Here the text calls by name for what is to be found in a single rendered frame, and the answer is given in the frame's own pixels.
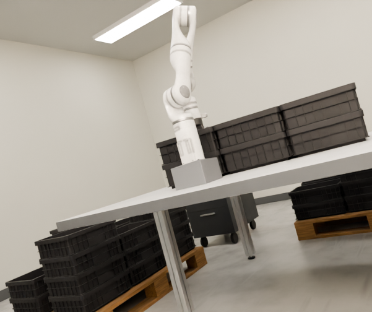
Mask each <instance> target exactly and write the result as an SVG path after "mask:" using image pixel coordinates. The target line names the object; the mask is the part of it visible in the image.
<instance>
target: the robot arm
mask: <svg viewBox="0 0 372 312"><path fill-rule="evenodd" d="M196 22H197V10H196V7H195V6H175V7H174V9H173V15H172V39H171V50H170V62H171V65H172V66H173V68H174V70H175V71H176V79H175V83H174V86H172V87H170V88H169V89H168V90H166V91H165V92H164V94H163V102H164V105H165V109H166V111H167V115H168V117H169V119H170V121H171V122H172V125H173V129H174V132H175V136H176V140H177V146H178V150H179V153H180V157H181V162H182V164H183V165H184V164H187V163H190V162H193V161H196V160H198V159H204V158H205V157H204V153H203V150H202V146H201V142H200V139H199V135H198V133H197V131H198V130H200V129H204V128H208V127H210V126H207V127H204V125H203V122H202V118H206V117H208V115H207V113H203V114H200V111H199V109H198V106H197V101H196V99H195V97H192V96H191V92H193V91H194V89H195V86H196V83H195V79H194V74H193V71H192V54H193V48H194V39H195V33H196ZM180 27H189V33H188V37H187V38H186V37H185V36H184V35H183V34H182V32H181V30H180Z"/></svg>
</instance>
